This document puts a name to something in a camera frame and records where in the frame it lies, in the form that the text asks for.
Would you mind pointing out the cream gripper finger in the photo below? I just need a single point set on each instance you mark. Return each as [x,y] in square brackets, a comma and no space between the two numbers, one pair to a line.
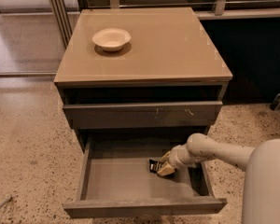
[165,168]
[165,157]

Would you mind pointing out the black rxbar chocolate wrapper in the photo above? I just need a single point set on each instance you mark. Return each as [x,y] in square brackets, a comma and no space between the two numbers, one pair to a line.
[153,166]

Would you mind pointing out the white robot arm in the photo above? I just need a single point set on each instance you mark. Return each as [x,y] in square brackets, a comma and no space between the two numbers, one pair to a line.
[261,164]

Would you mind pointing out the open grey middle drawer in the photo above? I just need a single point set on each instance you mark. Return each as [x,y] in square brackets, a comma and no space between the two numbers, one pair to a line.
[115,181]

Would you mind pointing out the grey drawer cabinet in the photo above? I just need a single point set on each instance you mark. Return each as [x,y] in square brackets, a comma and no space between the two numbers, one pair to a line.
[169,59]

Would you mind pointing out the closed grey top drawer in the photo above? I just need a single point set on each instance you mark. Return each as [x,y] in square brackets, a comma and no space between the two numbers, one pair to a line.
[145,115]

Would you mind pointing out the white ceramic bowl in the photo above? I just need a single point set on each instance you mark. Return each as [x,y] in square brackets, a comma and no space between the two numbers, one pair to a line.
[111,39]

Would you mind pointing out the small grey floor bracket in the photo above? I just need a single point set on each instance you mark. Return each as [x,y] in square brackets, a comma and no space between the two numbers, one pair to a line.
[275,105]

